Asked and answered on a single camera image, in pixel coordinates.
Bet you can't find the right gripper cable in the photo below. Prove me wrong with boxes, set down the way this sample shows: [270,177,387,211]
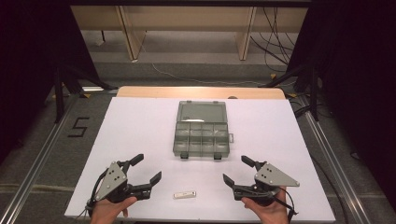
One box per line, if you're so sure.
[274,186,299,224]

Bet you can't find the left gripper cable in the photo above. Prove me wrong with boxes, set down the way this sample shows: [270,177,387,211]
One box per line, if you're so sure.
[74,169,110,222]

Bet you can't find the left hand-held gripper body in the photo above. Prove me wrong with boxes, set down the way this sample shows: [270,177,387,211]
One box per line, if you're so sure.
[92,161,153,204]

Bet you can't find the light wooden table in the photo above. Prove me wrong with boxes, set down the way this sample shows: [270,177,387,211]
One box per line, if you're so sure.
[116,86,287,101]

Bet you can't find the black hanging cables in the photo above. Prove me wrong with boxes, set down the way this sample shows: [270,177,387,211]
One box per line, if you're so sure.
[249,7,297,73]

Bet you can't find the black metal stand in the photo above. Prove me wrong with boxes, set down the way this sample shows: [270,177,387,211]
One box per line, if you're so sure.
[51,60,120,124]
[259,62,322,122]

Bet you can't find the person's left hand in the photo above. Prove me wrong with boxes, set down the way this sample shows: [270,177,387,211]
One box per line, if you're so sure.
[90,196,138,224]

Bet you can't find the small white stick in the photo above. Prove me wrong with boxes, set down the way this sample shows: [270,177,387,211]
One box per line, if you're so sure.
[173,190,197,200]

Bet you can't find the metal floor rail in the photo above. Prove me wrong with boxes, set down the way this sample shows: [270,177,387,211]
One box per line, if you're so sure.
[298,95,372,224]
[0,92,82,224]

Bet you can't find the white table sheet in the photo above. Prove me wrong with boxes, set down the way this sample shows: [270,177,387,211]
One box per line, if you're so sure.
[64,96,337,223]

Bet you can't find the clear plastic compartment box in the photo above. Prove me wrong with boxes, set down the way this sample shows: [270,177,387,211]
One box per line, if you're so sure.
[172,100,234,161]

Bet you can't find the thin white floor cable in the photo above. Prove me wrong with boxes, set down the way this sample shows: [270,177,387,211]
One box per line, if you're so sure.
[136,40,297,88]

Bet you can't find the black floor cable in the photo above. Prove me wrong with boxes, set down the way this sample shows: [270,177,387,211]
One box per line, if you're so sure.
[306,150,351,224]

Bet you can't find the person's right hand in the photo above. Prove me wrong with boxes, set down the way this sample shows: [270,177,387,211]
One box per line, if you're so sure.
[241,186,290,224]

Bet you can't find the beige wooden desk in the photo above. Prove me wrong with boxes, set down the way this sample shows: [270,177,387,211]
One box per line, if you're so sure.
[70,5,310,62]

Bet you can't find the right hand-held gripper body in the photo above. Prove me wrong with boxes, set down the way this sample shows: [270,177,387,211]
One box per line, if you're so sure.
[233,161,301,207]

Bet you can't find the dark curtain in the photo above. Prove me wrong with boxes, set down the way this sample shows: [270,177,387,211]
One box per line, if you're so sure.
[286,0,396,213]
[0,0,101,162]

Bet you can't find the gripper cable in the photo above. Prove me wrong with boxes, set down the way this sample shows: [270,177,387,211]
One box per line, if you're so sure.
[74,169,110,222]
[274,186,299,224]

